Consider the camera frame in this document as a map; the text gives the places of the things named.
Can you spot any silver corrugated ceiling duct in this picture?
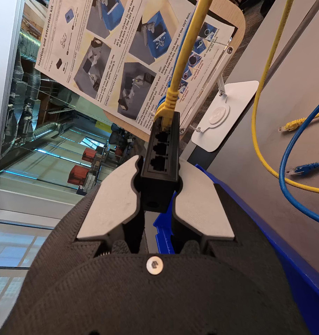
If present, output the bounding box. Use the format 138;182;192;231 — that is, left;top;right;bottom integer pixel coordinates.
33;121;69;140

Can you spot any printed instruction sheet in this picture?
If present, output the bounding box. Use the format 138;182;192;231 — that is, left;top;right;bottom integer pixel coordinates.
34;0;236;134

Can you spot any black office chair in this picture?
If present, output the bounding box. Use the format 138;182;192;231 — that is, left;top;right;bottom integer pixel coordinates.
108;123;129;148

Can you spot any black ethernet switch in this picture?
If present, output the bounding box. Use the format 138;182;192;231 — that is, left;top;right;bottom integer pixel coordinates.
140;111;182;213

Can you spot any blue ethernet cable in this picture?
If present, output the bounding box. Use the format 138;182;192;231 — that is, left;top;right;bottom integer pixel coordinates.
159;81;319;227

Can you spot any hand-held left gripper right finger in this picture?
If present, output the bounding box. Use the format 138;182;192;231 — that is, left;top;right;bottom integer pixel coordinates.
172;158;236;241

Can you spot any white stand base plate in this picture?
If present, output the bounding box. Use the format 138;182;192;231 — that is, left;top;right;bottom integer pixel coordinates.
191;80;260;153

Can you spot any blue plastic bin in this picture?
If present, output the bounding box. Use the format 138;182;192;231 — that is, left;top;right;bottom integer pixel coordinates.
153;163;319;335

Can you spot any yellow ethernet cable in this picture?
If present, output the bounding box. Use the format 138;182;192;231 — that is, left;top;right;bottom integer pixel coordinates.
152;0;319;196

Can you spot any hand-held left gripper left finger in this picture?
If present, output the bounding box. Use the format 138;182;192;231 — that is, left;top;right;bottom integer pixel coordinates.
76;155;144;241

